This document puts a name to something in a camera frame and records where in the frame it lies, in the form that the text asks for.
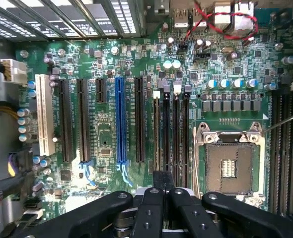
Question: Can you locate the short black expansion slot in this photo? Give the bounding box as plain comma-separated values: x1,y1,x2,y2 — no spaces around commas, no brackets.
95,78,107,104

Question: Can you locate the red black twisted wire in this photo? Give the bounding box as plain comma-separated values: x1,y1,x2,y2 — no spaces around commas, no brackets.
180,0,259,48

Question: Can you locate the green PC motherboard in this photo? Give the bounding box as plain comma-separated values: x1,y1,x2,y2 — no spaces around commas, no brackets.
14,7,293,224

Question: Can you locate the black RAM slot white latch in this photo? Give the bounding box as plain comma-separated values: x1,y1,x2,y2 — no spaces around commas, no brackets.
172,83,181,188

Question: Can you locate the blue expansion slot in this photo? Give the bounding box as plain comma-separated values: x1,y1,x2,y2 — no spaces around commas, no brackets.
114,76,134,187

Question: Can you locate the grey choke row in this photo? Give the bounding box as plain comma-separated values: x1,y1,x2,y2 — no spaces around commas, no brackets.
201,100,262,112

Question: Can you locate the black SATA connector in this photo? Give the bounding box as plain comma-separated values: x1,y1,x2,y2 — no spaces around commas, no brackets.
23,199,43,220

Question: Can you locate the yellow wire bundle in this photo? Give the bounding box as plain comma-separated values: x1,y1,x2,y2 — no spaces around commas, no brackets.
0,105,21,120

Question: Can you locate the thin metal locking lever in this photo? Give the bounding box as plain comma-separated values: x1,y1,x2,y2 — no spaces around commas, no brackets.
260,110,293,136

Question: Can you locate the purple yellow wire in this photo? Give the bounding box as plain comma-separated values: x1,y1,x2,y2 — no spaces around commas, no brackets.
8,153,20,177

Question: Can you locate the silver USB port block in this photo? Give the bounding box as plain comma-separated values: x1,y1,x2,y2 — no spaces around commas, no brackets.
173,7,209,28

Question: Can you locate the metal CPU socket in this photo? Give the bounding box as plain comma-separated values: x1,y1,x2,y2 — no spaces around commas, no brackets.
192,120,267,199

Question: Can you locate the long black expansion slot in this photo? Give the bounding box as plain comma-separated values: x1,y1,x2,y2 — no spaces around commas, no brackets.
134,76,146,163
76,78,97,187
58,78,75,162

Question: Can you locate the black RAM slot grey latch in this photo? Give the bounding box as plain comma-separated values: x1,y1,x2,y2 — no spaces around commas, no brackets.
162,84,171,172
182,84,190,189

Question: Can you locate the white PCI expansion slot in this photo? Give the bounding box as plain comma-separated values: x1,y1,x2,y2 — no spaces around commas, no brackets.
35,73,56,157

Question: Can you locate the white power connector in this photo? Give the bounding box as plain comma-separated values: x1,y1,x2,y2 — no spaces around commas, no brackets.
0,58,28,86

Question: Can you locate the grey metal PC case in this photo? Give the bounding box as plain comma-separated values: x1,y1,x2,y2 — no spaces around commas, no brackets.
0,0,293,238

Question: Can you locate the silver ethernet port block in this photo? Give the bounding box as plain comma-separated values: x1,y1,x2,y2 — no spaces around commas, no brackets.
213,0,256,33

